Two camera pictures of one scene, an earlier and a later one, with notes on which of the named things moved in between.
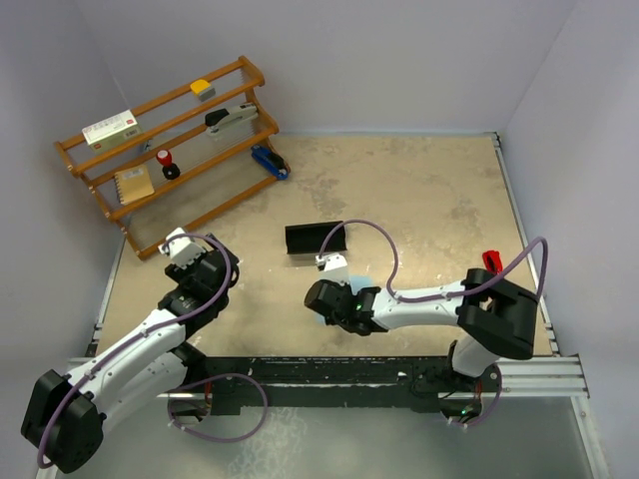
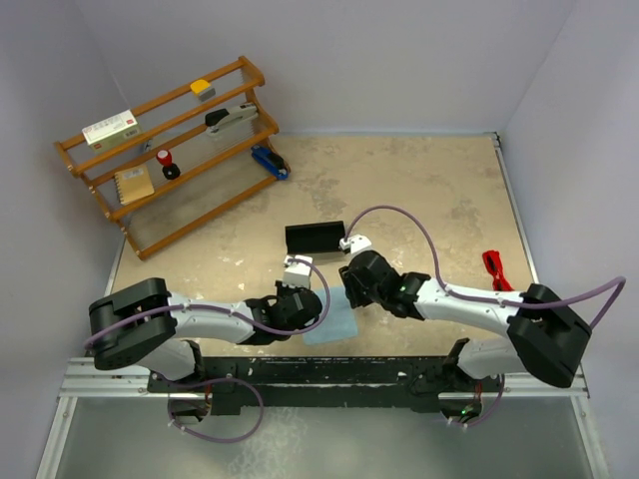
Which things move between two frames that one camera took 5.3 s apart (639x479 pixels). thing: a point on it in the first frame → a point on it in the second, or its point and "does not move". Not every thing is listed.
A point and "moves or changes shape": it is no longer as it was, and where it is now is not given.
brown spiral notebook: [133, 184] does not move
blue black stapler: [271, 162] does not move
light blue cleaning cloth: [356, 282] moves or changes shape
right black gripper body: [340, 287] → [358, 294]
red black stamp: [170, 170] does not move
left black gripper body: [185, 274] → [284, 290]
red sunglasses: [492, 261] does not move
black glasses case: [310, 238] does not move
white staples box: [113, 131] does not move
